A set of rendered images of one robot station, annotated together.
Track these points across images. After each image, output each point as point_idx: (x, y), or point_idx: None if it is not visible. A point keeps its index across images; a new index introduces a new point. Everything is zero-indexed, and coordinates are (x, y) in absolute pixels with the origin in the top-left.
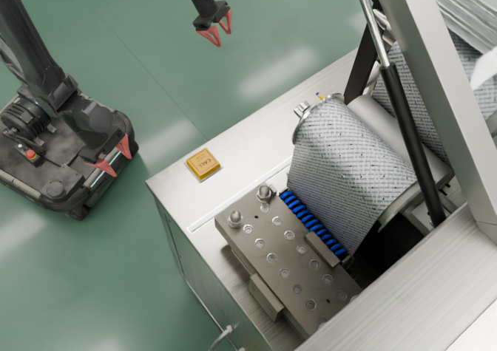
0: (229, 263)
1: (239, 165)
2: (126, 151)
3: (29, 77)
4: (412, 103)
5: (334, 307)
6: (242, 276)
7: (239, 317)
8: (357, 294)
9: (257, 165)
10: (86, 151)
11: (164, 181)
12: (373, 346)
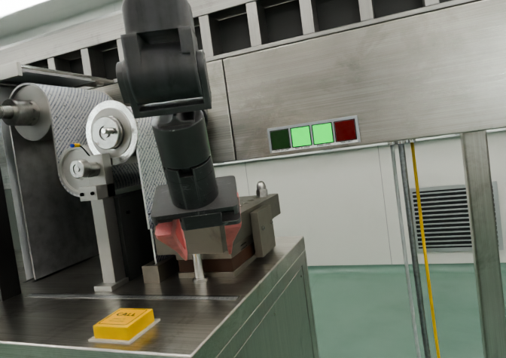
0: (248, 273)
1: (112, 312)
2: (183, 235)
3: None
4: (83, 132)
5: (243, 199)
6: (254, 266)
7: (288, 320)
8: None
9: (107, 305)
10: (226, 194)
11: (178, 341)
12: None
